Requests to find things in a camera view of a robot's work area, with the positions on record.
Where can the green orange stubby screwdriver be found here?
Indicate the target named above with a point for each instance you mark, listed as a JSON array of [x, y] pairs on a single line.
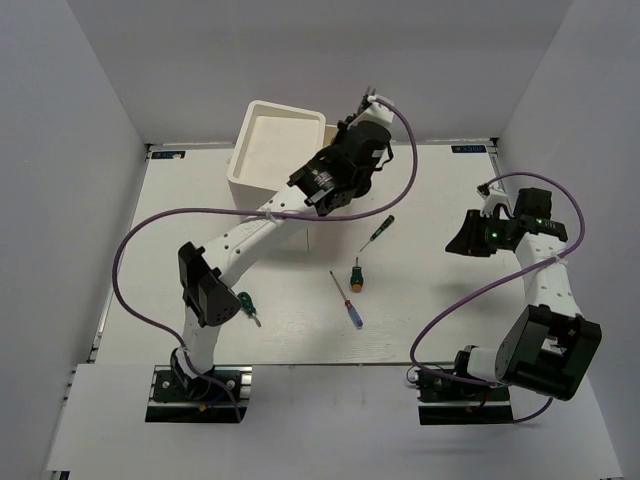
[[357, 278]]

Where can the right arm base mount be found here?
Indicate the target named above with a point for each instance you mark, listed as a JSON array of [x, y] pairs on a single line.
[[445, 403]]

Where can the white drawer cabinet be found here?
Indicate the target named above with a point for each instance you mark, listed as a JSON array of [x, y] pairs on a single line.
[[274, 141]]

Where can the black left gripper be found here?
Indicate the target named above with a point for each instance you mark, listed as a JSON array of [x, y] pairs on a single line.
[[343, 125]]

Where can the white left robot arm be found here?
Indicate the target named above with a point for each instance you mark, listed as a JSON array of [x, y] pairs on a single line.
[[334, 176]]

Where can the blue red long screwdriver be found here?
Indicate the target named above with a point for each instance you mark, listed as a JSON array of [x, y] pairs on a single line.
[[350, 308]]

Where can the thin green precision screwdriver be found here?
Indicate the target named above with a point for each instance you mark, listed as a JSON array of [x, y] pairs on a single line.
[[378, 232]]

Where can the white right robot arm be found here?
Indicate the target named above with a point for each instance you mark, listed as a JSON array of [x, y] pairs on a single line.
[[551, 345]]

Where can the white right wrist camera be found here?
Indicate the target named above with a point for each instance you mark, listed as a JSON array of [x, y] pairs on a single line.
[[495, 202]]

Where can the white drawer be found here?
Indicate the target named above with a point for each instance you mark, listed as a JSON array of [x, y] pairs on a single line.
[[330, 133]]

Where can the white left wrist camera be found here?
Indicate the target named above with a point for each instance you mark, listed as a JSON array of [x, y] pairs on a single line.
[[371, 110]]

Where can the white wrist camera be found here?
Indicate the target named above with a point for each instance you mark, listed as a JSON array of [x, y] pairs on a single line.
[[371, 110], [495, 202]]

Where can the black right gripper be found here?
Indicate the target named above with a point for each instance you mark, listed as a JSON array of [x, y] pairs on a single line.
[[467, 240]]

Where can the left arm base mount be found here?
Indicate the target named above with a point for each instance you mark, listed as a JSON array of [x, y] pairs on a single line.
[[169, 401]]

